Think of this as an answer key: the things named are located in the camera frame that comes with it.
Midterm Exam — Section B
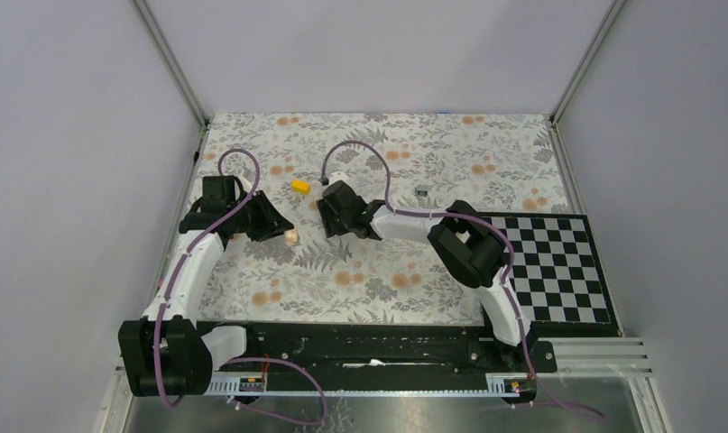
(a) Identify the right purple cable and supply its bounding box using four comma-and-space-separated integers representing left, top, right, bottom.
319, 139, 607, 422

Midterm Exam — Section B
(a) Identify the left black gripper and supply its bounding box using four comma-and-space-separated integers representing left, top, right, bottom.
228, 189, 293, 242

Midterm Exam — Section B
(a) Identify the pink round small object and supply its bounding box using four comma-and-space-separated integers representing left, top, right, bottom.
284, 229, 299, 245

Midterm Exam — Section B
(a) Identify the small grey metal block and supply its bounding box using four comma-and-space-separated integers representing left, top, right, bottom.
414, 185, 429, 198

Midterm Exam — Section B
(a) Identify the right aluminium frame post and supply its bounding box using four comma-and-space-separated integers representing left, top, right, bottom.
549, 0, 628, 125

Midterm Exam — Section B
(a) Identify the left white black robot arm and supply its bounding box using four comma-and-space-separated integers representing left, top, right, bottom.
118, 176, 295, 400

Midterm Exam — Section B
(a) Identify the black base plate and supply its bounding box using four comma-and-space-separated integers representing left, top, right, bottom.
226, 321, 558, 392

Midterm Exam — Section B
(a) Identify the yellow small object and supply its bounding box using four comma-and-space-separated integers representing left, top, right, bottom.
290, 180, 311, 195

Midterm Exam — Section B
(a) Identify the floral patterned table mat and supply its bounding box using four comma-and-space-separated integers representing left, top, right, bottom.
196, 113, 570, 326

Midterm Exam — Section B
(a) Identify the left aluminium frame post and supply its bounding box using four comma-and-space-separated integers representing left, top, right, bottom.
129, 0, 209, 131

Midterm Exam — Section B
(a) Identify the aluminium frame post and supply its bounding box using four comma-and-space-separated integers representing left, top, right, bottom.
129, 0, 209, 131
549, 0, 628, 125

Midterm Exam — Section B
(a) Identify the black white checkerboard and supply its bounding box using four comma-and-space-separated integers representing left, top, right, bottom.
483, 212, 622, 337

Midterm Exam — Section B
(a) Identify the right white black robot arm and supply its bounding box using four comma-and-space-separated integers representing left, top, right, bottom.
317, 180, 535, 372

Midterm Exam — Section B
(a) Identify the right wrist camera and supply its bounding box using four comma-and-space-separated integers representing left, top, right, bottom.
327, 171, 349, 184

